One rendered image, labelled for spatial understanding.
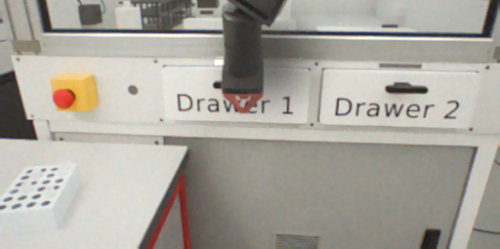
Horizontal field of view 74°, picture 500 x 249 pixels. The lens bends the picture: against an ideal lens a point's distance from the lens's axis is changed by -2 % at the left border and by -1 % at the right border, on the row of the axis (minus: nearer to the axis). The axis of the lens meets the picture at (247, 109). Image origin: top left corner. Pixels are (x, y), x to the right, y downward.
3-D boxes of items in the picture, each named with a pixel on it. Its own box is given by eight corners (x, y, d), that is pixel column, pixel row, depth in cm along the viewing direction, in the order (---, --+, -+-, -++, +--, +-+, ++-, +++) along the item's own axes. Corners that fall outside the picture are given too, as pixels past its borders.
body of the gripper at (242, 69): (262, 54, 59) (264, 18, 53) (263, 96, 52) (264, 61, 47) (226, 53, 59) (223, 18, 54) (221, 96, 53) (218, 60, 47)
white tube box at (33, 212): (58, 229, 47) (52, 208, 46) (-8, 237, 46) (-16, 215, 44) (81, 181, 58) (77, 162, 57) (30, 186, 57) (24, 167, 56)
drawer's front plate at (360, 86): (468, 128, 65) (482, 74, 61) (319, 124, 67) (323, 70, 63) (464, 125, 67) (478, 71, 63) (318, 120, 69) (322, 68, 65)
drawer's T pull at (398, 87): (428, 95, 60) (430, 87, 59) (385, 93, 60) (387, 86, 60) (420, 88, 63) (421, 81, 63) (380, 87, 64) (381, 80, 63)
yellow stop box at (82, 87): (87, 113, 67) (80, 79, 64) (53, 112, 67) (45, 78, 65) (100, 104, 71) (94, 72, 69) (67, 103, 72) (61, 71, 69)
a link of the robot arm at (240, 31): (213, 8, 45) (251, 19, 43) (236, -16, 49) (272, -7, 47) (217, 49, 50) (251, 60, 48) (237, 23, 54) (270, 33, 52)
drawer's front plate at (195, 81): (307, 123, 67) (311, 70, 63) (165, 119, 70) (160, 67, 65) (306, 120, 69) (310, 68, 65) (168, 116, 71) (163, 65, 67)
